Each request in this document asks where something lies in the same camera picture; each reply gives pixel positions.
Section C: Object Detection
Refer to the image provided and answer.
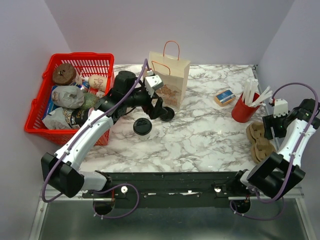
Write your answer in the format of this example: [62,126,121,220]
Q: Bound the black coffee cup lid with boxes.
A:
[133,117,153,136]

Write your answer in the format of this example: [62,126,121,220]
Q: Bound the white paper coffee cup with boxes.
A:
[138,133,151,141]

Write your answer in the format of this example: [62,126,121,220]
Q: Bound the paper takeout bag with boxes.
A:
[149,41,191,109]

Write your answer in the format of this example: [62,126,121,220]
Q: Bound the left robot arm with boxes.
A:
[40,70,168,198]

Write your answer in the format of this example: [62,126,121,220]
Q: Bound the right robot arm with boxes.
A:
[230,98,320,200]

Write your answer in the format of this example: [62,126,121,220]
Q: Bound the cardboard cup carrier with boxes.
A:
[246,121,276,164]

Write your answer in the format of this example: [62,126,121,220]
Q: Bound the red straw cup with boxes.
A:
[231,93,260,123]

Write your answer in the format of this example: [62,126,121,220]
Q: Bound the white wrapped straws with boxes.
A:
[240,79,273,108]

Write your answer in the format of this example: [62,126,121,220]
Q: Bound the blue orange card box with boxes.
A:
[213,89,236,107]

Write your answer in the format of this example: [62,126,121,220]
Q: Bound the beige printed bottle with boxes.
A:
[83,74,108,92]

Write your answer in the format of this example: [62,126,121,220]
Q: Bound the green avocado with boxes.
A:
[80,92,100,110]

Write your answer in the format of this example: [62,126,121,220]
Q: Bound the red plastic basket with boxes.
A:
[24,52,115,145]

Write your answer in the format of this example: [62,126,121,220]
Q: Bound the black food cup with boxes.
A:
[68,108,93,129]

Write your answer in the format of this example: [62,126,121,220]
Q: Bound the grey crumpled bag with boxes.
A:
[51,85,85,109]

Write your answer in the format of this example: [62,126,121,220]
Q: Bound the silver snack bag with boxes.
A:
[42,107,73,130]

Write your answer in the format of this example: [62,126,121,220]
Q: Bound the blue flat package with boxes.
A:
[41,85,58,120]

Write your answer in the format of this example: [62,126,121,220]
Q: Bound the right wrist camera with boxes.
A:
[269,98,289,118]

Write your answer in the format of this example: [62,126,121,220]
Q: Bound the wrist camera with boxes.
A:
[269,98,289,118]
[144,74,164,98]

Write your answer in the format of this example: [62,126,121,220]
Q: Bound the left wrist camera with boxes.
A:
[144,74,164,98]

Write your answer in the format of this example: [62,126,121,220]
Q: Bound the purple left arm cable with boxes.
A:
[41,58,152,203]

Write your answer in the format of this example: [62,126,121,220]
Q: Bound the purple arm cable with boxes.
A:
[229,82,320,221]
[41,58,152,203]

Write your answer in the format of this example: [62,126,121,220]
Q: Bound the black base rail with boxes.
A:
[82,171,251,213]

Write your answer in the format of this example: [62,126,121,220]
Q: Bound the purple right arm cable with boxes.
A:
[229,82,320,221]

